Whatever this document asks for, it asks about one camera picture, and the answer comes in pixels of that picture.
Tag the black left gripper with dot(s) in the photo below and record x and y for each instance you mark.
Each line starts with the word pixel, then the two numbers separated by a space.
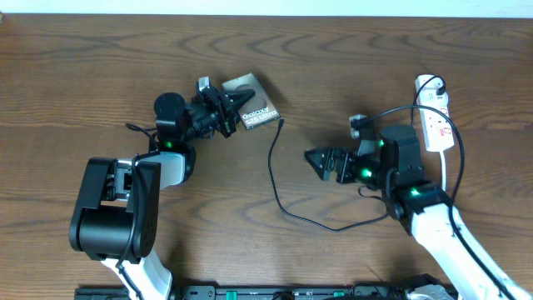
pixel 218 102

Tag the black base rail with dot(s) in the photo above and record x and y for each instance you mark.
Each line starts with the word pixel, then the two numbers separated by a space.
pixel 416 287

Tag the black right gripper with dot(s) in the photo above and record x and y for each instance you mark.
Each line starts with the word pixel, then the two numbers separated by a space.
pixel 343 156

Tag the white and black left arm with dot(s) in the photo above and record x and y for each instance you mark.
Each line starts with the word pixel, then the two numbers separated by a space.
pixel 115 217

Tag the white USB charger adapter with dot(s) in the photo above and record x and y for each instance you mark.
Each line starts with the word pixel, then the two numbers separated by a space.
pixel 428 97

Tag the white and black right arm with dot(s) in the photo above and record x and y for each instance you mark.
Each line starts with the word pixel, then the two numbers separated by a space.
pixel 422 207

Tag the white power strip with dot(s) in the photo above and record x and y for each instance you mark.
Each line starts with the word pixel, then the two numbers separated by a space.
pixel 436 130

